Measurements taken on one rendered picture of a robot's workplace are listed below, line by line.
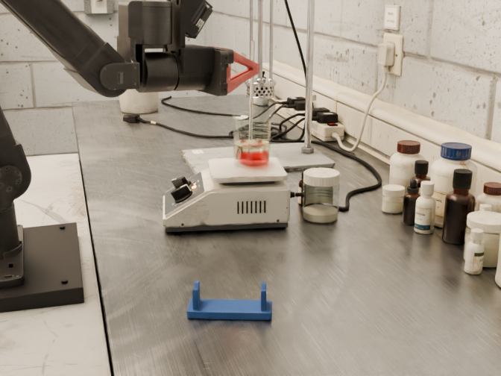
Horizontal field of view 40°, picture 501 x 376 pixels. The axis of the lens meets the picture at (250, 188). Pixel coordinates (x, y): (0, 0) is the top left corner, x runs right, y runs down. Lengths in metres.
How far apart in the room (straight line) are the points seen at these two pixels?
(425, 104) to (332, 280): 0.62
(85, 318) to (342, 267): 0.35
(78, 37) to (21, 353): 0.40
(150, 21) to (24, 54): 2.49
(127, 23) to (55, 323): 0.41
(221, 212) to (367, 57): 0.74
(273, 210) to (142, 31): 0.34
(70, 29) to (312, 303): 0.46
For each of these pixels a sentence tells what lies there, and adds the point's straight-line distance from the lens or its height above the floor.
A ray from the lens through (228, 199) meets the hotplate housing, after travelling 1.07.
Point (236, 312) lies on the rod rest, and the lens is 0.82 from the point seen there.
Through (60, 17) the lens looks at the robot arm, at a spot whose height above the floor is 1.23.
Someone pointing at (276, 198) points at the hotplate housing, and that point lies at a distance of 1.08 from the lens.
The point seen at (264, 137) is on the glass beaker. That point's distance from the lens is 1.11.
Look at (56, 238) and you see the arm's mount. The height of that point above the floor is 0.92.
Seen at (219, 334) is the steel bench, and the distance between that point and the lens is 0.79.
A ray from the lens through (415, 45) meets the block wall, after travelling 1.48.
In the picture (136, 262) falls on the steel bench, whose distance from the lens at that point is 0.99.
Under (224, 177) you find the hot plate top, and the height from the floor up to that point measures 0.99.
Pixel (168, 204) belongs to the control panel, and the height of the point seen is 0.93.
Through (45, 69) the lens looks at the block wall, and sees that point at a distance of 3.45.
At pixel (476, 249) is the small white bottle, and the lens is 0.97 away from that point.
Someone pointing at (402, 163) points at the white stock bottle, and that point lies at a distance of 1.21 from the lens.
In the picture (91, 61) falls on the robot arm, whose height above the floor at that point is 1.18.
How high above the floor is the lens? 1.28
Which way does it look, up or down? 17 degrees down
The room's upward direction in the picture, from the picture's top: straight up
